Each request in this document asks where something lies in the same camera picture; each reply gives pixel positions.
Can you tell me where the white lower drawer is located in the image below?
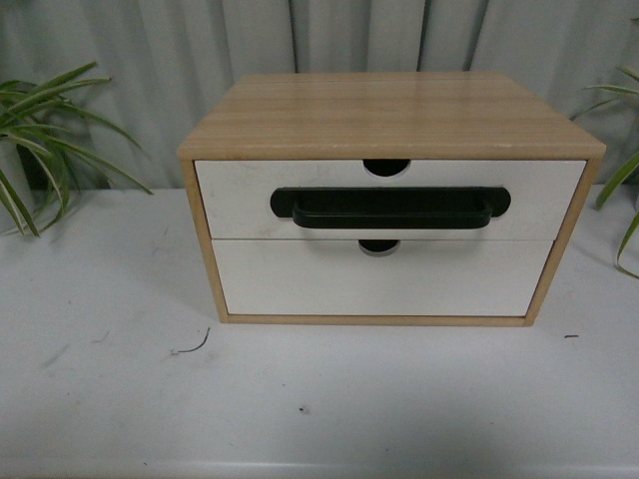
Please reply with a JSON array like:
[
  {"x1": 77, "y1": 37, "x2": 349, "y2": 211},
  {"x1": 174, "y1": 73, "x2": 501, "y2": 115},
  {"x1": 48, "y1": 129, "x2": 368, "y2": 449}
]
[{"x1": 213, "y1": 239, "x2": 551, "y2": 316}]

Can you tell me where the white drawer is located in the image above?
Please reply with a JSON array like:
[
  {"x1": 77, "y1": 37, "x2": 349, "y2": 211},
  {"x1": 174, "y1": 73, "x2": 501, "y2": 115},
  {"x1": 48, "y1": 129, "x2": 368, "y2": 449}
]
[
  {"x1": 213, "y1": 239, "x2": 551, "y2": 316},
  {"x1": 196, "y1": 160, "x2": 585, "y2": 240}
]

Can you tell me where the white upper drawer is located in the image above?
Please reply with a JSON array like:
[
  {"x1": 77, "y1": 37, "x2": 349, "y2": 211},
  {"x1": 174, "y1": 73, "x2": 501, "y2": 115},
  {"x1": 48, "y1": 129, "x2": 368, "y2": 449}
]
[{"x1": 196, "y1": 160, "x2": 585, "y2": 240}]

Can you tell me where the light wooden drawer cabinet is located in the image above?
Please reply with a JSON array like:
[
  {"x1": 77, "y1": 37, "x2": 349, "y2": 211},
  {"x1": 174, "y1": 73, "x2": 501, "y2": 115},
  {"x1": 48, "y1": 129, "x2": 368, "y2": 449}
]
[{"x1": 178, "y1": 72, "x2": 605, "y2": 326}]

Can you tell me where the small dark twig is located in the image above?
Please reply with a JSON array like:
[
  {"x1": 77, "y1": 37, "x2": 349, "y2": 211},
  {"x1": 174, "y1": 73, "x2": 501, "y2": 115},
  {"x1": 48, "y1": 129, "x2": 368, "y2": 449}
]
[{"x1": 170, "y1": 327, "x2": 211, "y2": 356}]

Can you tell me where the green plant on left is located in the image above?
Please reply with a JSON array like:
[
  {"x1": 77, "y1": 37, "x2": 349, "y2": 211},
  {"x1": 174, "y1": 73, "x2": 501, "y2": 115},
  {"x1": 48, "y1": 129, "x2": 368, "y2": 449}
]
[{"x1": 1, "y1": 61, "x2": 152, "y2": 238}]

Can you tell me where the green plant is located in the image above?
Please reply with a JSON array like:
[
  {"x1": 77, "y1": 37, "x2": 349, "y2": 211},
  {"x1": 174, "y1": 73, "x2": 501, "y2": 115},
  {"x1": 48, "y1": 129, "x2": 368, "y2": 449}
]
[
  {"x1": 569, "y1": 65, "x2": 638, "y2": 279},
  {"x1": 1, "y1": 61, "x2": 152, "y2": 238}
]

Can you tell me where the green plant on right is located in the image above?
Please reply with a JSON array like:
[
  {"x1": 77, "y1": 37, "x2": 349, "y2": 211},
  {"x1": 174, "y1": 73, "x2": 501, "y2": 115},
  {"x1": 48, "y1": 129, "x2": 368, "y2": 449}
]
[{"x1": 569, "y1": 65, "x2": 638, "y2": 279}]

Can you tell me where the black drawer handle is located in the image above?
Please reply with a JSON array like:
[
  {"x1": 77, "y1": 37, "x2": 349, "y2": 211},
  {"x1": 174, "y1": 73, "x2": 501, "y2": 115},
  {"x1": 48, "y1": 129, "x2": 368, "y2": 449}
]
[{"x1": 270, "y1": 187, "x2": 511, "y2": 230}]

